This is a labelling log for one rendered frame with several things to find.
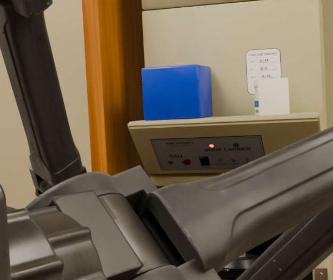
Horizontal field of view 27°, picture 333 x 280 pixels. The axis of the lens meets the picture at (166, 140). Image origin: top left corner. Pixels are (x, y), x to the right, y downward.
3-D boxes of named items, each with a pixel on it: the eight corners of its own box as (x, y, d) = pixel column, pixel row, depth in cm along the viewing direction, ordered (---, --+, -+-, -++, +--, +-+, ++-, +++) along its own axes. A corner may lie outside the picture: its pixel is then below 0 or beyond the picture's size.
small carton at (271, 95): (255, 115, 120) (253, 80, 120) (284, 113, 120) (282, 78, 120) (259, 115, 115) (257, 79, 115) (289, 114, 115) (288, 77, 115)
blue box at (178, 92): (159, 119, 128) (157, 69, 128) (213, 116, 125) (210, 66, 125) (143, 120, 118) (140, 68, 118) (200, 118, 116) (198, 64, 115)
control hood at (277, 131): (148, 173, 130) (145, 119, 129) (327, 168, 121) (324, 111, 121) (129, 180, 119) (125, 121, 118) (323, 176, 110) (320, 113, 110)
